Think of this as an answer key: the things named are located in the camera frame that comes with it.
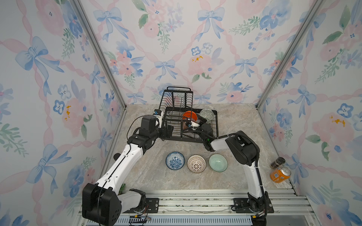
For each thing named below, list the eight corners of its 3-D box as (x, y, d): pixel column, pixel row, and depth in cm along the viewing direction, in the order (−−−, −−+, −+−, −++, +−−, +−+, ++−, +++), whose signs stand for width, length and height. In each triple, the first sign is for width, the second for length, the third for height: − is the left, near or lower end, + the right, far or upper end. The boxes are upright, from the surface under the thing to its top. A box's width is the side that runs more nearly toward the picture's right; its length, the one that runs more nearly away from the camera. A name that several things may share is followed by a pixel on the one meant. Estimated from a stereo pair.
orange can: (271, 183, 83) (282, 177, 74) (267, 174, 87) (277, 166, 78) (280, 183, 83) (293, 177, 74) (276, 174, 87) (288, 166, 78)
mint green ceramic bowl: (209, 173, 87) (210, 170, 83) (207, 157, 93) (208, 153, 89) (227, 173, 87) (229, 170, 83) (224, 157, 94) (226, 153, 89)
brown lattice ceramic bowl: (187, 173, 87) (187, 170, 82) (186, 158, 93) (187, 154, 89) (205, 173, 87) (206, 170, 82) (204, 158, 93) (205, 154, 89)
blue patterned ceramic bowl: (165, 170, 88) (165, 167, 84) (167, 155, 94) (166, 151, 91) (184, 170, 88) (185, 167, 84) (184, 155, 94) (184, 151, 91)
